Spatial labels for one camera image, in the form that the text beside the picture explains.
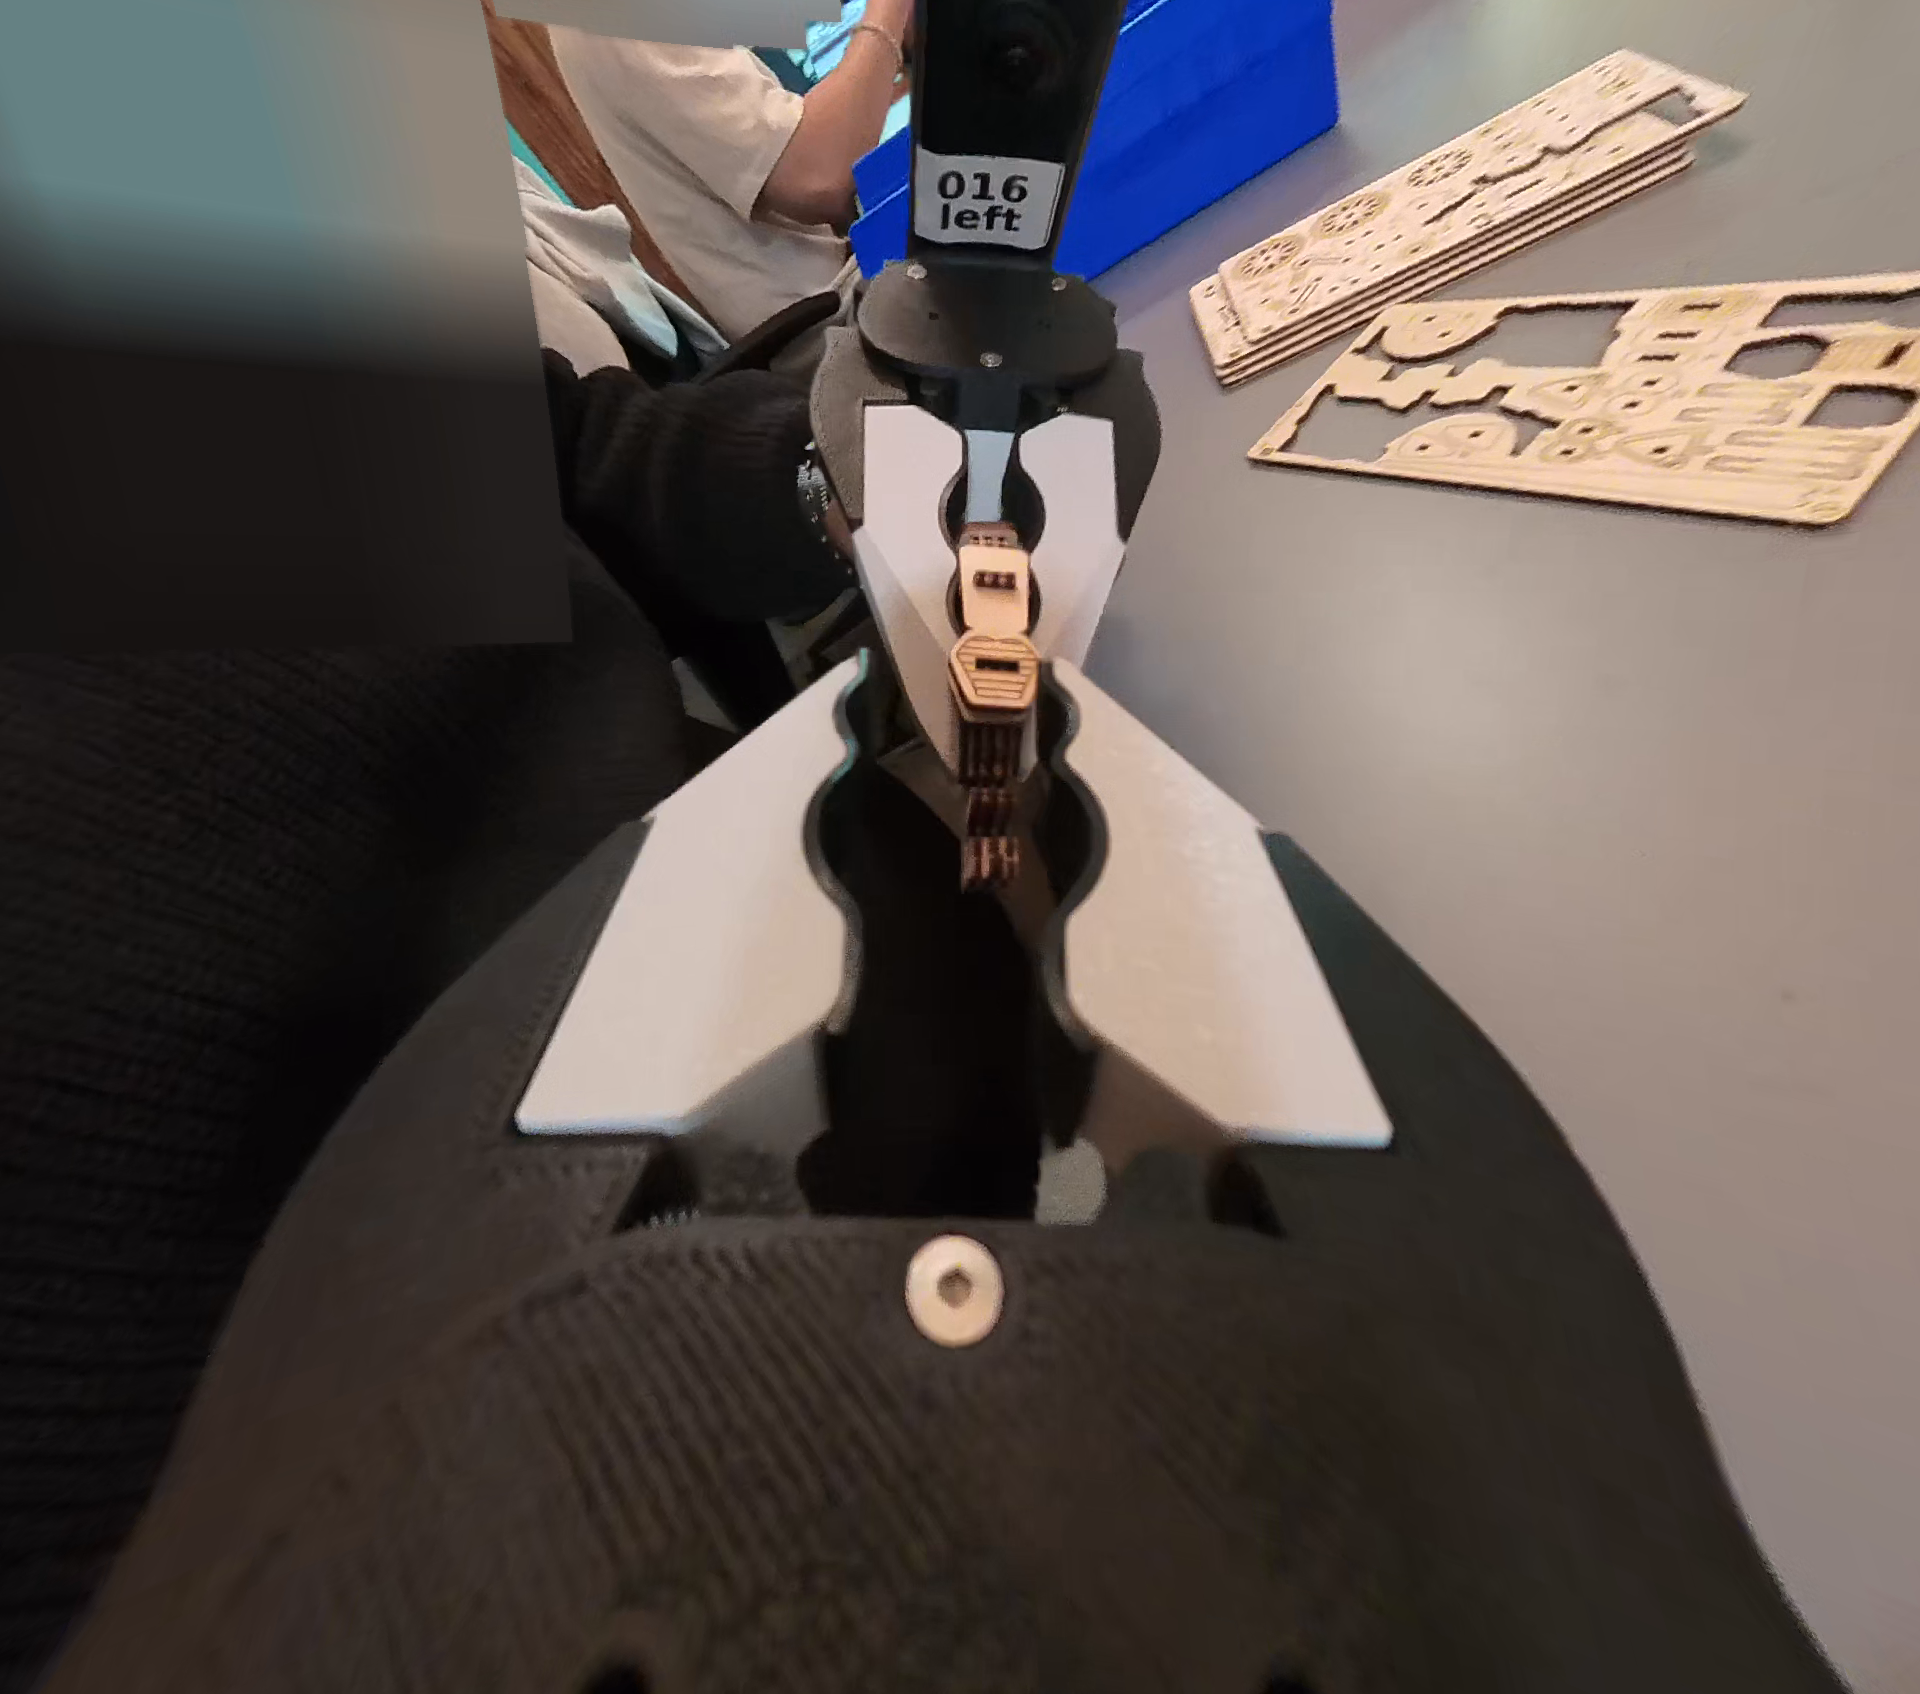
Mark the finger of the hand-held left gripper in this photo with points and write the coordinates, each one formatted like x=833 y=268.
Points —
x=908 y=525
x=1082 y=508

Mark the punched wooden puzzle sheet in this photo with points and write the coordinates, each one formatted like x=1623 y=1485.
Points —
x=1651 y=486

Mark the person's left forearm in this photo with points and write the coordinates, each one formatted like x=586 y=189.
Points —
x=691 y=478

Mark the blue plastic bin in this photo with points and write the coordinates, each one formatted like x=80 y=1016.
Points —
x=1214 y=59

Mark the white jacket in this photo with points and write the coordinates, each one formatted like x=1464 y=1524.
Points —
x=601 y=268

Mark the stack of wooden puzzle sheets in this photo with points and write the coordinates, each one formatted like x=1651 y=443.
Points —
x=1440 y=225

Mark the silver wristwatch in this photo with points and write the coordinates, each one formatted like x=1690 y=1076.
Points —
x=813 y=506

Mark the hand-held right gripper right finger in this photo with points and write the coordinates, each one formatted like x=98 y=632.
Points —
x=1214 y=975

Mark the wooden beam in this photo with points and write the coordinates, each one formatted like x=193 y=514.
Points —
x=555 y=105

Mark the small wooden model assembly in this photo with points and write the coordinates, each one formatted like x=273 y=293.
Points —
x=992 y=689

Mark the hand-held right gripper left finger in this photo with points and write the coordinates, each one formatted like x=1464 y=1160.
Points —
x=674 y=975

